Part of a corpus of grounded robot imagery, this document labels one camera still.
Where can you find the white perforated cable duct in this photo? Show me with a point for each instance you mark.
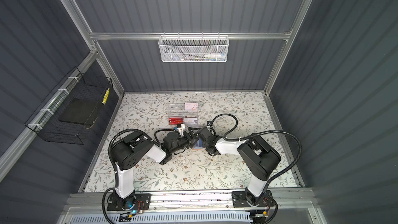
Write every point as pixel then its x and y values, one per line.
pixel 184 217

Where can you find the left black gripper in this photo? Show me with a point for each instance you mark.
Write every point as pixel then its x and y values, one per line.
pixel 189 140

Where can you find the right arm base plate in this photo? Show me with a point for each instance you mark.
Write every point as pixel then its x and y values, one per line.
pixel 246 199

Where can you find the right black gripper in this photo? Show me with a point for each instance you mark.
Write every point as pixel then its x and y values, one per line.
pixel 216 137

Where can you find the pink leather card holder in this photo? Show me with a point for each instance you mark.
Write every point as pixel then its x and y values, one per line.
pixel 198 145

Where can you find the red card in organizer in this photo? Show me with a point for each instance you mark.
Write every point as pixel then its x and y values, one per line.
pixel 176 120

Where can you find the white card in organizer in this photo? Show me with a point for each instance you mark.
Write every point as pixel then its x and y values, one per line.
pixel 191 121

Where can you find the pink card in organizer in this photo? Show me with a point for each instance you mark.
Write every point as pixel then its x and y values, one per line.
pixel 191 106

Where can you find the white wire mesh basket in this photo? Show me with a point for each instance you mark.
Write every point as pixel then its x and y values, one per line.
pixel 191 50

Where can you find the white tube in basket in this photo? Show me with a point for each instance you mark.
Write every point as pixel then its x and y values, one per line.
pixel 216 57

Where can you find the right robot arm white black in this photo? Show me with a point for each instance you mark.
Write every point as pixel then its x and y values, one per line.
pixel 259 156

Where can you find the black wire mesh basket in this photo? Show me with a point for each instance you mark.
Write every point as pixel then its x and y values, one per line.
pixel 45 120

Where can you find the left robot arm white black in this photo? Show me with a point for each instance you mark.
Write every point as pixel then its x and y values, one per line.
pixel 129 146

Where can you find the yellow tag on basket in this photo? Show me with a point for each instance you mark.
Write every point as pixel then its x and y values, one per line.
pixel 105 97

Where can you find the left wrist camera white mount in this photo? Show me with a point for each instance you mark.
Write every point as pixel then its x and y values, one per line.
pixel 180 129

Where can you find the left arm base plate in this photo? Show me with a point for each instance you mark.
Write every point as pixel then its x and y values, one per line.
pixel 134 202

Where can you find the aluminium front rail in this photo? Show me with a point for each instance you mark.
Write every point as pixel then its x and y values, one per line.
pixel 192 200

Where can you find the clear acrylic card organizer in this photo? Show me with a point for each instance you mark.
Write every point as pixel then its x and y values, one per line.
pixel 177 110

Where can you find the black pad in basket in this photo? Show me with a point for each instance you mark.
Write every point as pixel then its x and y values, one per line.
pixel 78 111

